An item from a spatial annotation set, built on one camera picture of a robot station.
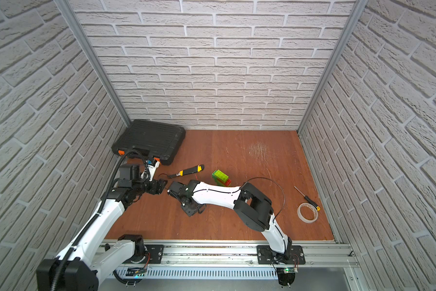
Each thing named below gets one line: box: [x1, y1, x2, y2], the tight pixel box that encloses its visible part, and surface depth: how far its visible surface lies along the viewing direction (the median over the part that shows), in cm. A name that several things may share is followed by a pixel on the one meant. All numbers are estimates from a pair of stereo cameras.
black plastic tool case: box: [112, 118, 186, 166], surface depth 109 cm
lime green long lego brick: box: [213, 169, 230, 184], surface depth 84 cm
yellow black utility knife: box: [167, 164, 205, 179], surface depth 102 cm
